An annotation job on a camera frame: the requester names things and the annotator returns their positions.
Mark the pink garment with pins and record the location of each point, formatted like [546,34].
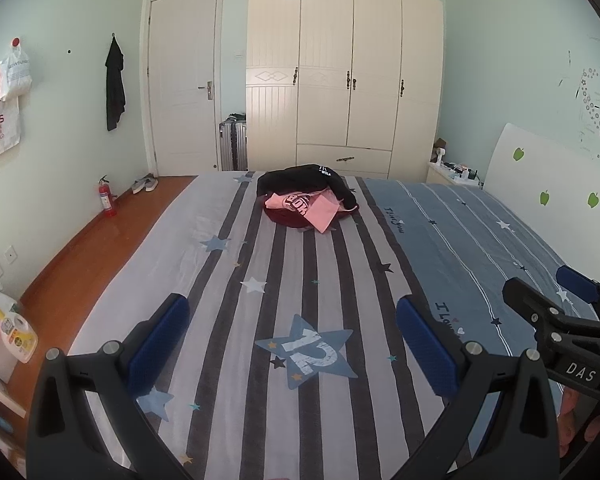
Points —
[325,210]

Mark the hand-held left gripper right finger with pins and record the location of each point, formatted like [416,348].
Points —
[425,345]

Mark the white detergent bottle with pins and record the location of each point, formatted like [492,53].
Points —
[17,335]

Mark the silver suitcase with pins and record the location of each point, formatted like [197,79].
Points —
[232,145]

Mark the maroon garment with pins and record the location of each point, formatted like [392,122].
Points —
[285,219]

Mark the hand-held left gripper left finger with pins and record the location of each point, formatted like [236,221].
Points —
[157,340]

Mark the bed with striped star sheet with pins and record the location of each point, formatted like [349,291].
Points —
[300,280]

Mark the white headboard green stickers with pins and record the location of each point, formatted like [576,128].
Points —
[555,170]

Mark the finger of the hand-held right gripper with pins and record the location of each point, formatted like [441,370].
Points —
[575,282]
[535,310]

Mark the grey shoe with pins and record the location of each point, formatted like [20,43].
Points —
[151,183]
[137,186]

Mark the cream wardrobe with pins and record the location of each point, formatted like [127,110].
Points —
[325,35]

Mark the black hanging garment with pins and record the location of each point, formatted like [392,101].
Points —
[115,90]

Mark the white nightstand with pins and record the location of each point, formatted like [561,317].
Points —
[437,172]

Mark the white door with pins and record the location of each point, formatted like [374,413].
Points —
[180,60]

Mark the person's right hand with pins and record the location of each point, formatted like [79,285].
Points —
[575,420]

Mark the red fire extinguisher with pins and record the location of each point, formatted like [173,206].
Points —
[107,200]

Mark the white plastic bag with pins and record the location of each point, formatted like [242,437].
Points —
[15,75]

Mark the black printed t-shirt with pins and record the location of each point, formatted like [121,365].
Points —
[300,177]

